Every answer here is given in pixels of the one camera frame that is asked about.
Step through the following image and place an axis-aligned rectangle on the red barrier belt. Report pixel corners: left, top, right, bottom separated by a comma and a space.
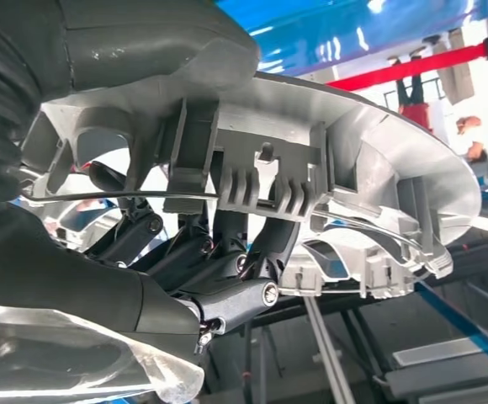
327, 41, 488, 93

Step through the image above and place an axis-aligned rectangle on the person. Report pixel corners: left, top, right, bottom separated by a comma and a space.
455, 114, 488, 164
387, 47, 435, 134

